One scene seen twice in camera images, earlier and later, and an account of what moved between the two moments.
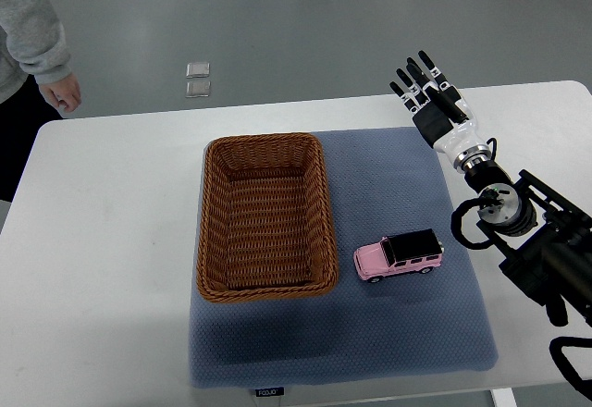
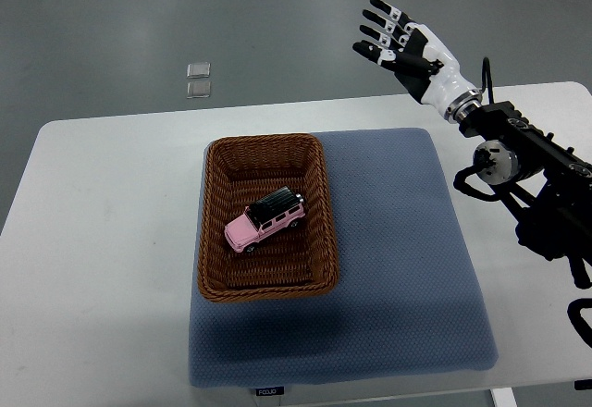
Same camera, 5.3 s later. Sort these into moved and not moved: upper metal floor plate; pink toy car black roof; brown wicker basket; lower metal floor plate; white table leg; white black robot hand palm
Moved: pink toy car black roof; white black robot hand palm
Not moved: upper metal floor plate; white table leg; lower metal floor plate; brown wicker basket
